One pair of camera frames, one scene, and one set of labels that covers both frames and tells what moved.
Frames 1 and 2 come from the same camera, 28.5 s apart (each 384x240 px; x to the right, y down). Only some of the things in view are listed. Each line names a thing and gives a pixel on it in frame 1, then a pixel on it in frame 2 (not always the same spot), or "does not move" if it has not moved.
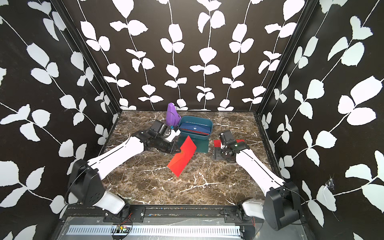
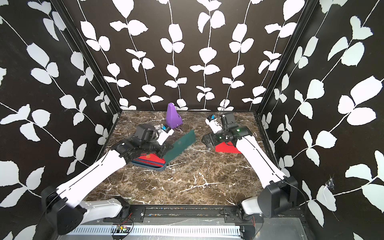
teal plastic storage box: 198,128 → 161,168
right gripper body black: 220,153 → 217,138
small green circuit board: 122,229 does not move
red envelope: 181,160 → 152,157
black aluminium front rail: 165,214 does not move
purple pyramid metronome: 173,117 does not move
